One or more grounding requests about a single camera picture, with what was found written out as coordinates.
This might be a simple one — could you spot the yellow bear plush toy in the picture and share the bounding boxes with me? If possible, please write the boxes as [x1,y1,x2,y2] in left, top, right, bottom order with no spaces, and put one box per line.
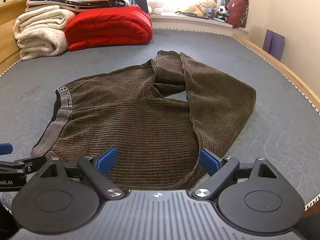
[201,0,217,18]
[186,3,204,17]

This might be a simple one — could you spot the navy star-patterned folded blanket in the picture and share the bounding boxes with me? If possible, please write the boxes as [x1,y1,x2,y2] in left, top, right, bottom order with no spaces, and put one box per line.
[26,0,130,12]

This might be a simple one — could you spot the dark red pillow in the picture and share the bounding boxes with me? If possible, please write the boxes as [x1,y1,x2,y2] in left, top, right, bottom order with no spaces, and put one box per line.
[227,0,250,29]

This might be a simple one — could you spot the white window sill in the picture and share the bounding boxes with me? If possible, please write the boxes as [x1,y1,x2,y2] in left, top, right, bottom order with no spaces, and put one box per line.
[149,13,250,33]

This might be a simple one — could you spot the white plush toy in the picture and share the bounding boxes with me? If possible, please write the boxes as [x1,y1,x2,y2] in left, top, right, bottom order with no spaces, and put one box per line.
[147,0,164,15]

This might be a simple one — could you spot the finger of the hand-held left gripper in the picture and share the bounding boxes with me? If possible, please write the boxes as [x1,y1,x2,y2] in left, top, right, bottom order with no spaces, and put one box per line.
[0,156,47,178]
[0,143,13,156]

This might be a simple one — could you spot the wooden bed frame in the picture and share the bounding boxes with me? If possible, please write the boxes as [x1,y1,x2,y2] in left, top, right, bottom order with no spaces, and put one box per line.
[0,0,320,215]

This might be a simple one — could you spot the red folded quilt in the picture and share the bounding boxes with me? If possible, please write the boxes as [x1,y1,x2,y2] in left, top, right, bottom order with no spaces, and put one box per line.
[64,5,153,52]

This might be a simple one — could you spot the brown corduroy pants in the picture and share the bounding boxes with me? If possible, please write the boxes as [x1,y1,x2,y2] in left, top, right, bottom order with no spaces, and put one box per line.
[30,50,257,191]

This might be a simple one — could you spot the purple paper sheet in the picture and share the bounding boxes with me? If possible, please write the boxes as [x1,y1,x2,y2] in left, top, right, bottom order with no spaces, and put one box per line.
[262,29,286,61]

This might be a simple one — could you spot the grey quilted mattress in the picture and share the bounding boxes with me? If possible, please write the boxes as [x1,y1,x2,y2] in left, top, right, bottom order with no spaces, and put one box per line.
[0,27,320,215]

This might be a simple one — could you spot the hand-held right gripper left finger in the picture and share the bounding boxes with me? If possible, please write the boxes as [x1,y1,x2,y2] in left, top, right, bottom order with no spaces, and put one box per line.
[37,146,124,199]

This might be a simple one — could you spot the panda plush toy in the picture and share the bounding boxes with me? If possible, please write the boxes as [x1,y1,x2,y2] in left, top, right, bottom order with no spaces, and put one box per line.
[216,4,229,22]

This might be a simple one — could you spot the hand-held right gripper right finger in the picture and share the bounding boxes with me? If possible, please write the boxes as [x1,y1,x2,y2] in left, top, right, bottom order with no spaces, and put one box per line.
[192,148,278,201]

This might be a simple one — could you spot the cream fleece folded blanket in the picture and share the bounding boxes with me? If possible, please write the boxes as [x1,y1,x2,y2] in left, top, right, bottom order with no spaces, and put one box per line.
[13,5,75,61]

